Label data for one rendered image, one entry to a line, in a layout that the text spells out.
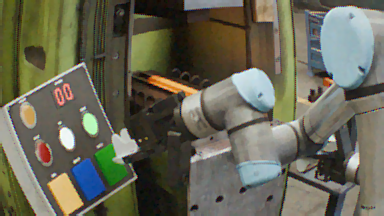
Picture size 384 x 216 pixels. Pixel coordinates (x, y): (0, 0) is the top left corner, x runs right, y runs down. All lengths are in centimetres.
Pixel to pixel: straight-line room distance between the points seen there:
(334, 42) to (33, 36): 125
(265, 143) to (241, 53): 87
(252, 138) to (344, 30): 38
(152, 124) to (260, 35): 81
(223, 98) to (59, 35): 56
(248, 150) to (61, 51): 62
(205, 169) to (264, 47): 50
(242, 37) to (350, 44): 118
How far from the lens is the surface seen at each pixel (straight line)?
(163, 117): 111
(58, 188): 108
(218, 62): 195
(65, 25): 143
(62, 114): 118
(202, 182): 155
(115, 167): 124
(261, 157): 100
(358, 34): 68
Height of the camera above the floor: 151
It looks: 19 degrees down
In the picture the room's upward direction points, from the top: straight up
